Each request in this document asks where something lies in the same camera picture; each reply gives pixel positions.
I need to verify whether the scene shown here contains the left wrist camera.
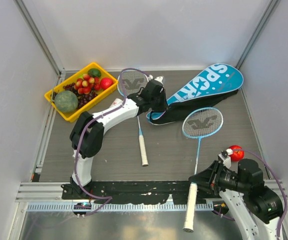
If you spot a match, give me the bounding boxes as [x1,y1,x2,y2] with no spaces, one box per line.
[147,75,164,87]

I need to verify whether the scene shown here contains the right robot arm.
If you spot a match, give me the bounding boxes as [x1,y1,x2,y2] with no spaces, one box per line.
[188,158,284,240]

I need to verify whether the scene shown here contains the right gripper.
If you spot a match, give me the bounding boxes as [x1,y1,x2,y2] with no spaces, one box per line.
[189,159,249,194]

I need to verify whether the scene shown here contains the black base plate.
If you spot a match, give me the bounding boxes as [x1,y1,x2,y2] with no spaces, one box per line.
[61,180,239,205]

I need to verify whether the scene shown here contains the green melon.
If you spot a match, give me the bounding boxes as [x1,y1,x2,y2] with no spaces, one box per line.
[54,90,78,113]

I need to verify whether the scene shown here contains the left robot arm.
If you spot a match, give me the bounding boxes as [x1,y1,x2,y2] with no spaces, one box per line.
[69,76,168,199]

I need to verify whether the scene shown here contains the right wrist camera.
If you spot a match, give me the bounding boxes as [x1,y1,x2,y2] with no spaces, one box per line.
[218,148,233,169]

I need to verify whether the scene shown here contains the green lime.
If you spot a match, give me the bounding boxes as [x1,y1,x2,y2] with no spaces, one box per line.
[88,68,101,78]

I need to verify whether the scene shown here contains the white shuttlecock tube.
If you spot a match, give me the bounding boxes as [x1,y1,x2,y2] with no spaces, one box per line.
[110,98,123,108]

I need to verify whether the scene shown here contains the red apple in bin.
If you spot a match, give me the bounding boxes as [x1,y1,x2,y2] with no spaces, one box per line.
[100,77,114,90]

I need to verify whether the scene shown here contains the red apple on table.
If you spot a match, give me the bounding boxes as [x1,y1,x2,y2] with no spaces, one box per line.
[228,145,245,162]

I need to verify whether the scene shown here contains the white cable duct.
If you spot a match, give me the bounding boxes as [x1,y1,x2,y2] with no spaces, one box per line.
[26,201,214,212]

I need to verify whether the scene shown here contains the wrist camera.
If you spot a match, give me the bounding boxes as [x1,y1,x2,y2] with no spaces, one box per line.
[218,148,233,169]
[147,75,164,87]

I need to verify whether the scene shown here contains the red cherry bunch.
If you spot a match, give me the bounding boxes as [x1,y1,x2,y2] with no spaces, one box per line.
[73,73,102,95]

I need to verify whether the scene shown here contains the blue racket bag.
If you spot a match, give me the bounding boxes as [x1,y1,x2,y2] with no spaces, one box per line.
[146,63,244,125]

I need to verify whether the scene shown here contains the dark purple grapes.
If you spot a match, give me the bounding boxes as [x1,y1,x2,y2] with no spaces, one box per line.
[63,83,98,109]

